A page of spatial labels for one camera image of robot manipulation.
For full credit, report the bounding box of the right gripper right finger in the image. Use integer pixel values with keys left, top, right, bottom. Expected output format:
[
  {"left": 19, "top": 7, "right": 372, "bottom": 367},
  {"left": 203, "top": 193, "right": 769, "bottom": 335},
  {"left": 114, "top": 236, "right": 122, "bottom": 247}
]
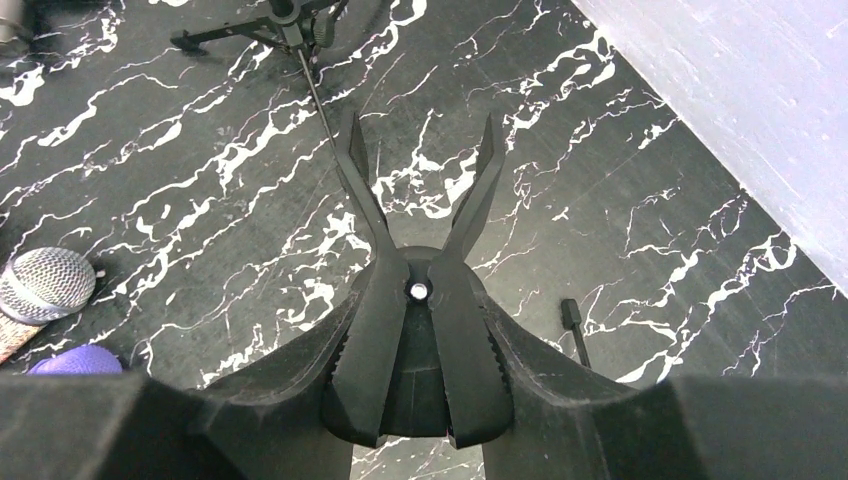
[{"left": 482, "top": 298, "right": 847, "bottom": 479}]

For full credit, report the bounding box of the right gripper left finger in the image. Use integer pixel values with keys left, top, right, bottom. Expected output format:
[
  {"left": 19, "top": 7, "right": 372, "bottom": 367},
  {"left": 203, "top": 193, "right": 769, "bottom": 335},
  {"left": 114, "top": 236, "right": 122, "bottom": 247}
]
[{"left": 1, "top": 295, "right": 359, "bottom": 479}]

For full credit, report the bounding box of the purple microphone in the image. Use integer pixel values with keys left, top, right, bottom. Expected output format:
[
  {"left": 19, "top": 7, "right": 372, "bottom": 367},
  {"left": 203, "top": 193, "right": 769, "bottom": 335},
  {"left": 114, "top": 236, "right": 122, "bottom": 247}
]
[{"left": 27, "top": 345, "right": 123, "bottom": 375}]

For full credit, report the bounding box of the glitter rhinestone microphone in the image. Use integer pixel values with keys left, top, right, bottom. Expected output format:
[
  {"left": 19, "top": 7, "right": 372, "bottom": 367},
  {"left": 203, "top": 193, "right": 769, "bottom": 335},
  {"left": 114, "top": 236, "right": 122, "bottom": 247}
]
[{"left": 1, "top": 247, "right": 96, "bottom": 361}]

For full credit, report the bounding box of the round base clip stand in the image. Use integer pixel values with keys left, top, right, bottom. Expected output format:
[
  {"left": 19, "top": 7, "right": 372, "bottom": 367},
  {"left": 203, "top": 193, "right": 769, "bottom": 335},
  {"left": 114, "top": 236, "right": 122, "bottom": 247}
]
[{"left": 321, "top": 114, "right": 513, "bottom": 449}]

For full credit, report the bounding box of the tripod shock mount stand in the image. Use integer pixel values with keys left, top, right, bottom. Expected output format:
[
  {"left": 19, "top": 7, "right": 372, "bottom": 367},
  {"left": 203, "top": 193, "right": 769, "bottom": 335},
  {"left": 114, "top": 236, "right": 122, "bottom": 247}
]
[{"left": 170, "top": 0, "right": 348, "bottom": 147}]

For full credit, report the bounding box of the tripod stand with clip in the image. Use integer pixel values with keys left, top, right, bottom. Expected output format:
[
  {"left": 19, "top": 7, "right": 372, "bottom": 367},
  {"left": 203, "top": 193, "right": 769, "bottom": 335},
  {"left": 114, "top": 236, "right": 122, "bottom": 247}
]
[{"left": 560, "top": 299, "right": 591, "bottom": 369}]

